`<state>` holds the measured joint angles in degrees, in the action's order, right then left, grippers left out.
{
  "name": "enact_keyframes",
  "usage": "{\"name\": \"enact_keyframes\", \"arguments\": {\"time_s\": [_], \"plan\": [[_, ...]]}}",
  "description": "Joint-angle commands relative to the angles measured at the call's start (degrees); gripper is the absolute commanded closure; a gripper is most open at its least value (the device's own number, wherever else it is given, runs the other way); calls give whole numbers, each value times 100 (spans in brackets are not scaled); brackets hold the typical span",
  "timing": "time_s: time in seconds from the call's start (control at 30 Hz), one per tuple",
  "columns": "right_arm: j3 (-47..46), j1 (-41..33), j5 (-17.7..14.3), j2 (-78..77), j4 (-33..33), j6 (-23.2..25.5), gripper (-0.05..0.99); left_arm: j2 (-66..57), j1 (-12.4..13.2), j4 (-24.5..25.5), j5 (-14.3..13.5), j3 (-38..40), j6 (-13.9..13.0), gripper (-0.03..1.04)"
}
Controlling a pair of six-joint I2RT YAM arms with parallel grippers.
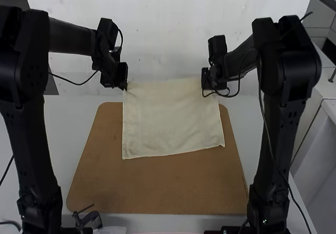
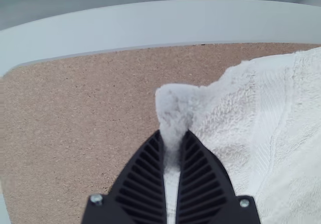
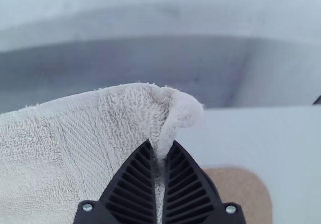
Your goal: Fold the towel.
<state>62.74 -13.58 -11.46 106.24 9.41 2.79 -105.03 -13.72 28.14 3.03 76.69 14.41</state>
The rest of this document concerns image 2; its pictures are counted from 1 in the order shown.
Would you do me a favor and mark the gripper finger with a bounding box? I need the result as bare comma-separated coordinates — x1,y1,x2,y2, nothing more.
175,130,262,224
81,130,168,224

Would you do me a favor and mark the cork mat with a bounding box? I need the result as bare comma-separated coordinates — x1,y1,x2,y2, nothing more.
0,42,321,224

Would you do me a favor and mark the pale towel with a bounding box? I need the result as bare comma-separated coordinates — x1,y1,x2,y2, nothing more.
154,45,321,224

